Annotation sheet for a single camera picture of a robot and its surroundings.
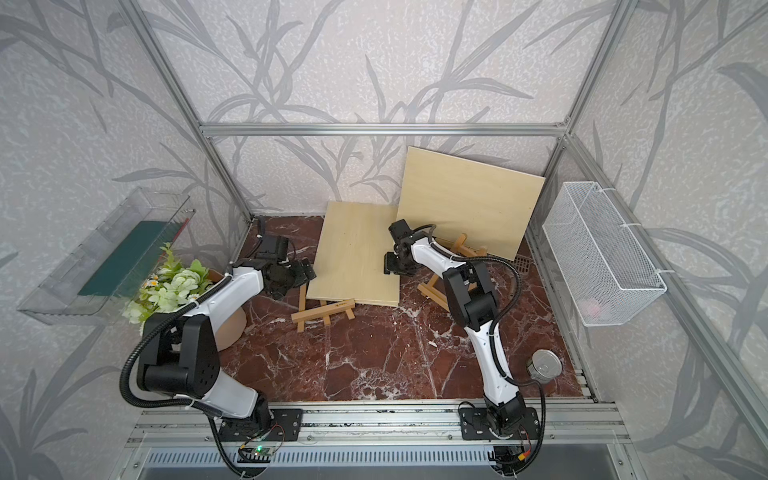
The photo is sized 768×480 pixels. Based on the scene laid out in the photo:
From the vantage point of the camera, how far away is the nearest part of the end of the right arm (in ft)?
2.58

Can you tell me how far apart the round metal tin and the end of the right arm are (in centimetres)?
43

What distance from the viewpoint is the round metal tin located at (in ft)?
2.58
